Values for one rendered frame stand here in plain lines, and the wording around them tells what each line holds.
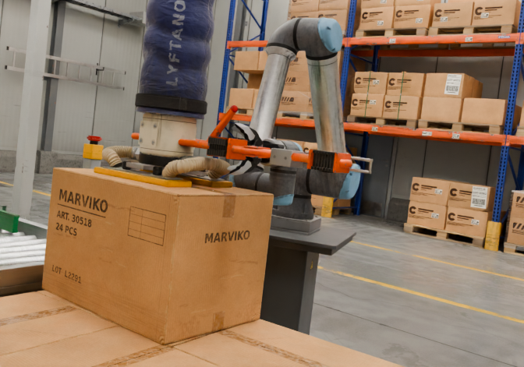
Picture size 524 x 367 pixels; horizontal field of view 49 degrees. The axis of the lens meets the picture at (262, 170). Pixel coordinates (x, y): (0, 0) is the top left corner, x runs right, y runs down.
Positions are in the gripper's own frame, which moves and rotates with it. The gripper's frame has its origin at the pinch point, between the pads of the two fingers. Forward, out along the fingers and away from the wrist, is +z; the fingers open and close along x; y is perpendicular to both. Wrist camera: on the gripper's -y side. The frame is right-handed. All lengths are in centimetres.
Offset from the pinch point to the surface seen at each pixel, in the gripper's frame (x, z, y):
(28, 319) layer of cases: -53, 38, 35
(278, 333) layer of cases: -53, -11, -16
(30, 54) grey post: 56, -157, 351
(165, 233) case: -23.8, 22.6, 2.0
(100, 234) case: -29.3, 20.5, 29.8
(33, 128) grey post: -7, -164, 345
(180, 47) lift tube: 28.1, 6.1, 19.6
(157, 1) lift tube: 41, 10, 28
